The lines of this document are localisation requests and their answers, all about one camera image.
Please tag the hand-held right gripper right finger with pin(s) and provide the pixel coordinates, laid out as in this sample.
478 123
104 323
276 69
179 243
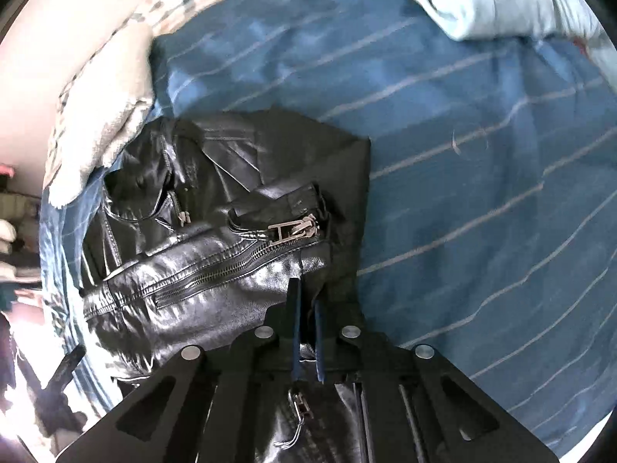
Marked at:
320 342

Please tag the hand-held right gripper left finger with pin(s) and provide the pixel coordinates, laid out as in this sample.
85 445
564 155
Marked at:
295 328

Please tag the black leather jacket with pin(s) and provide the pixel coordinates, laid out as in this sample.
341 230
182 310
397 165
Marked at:
212 246

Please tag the blue striped bed sheet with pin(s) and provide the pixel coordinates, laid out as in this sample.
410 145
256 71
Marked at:
434 164

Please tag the white fuzzy towel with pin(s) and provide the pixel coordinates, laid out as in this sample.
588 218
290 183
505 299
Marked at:
103 106

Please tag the plaid checked blanket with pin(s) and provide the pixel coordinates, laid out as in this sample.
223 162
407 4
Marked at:
159 9

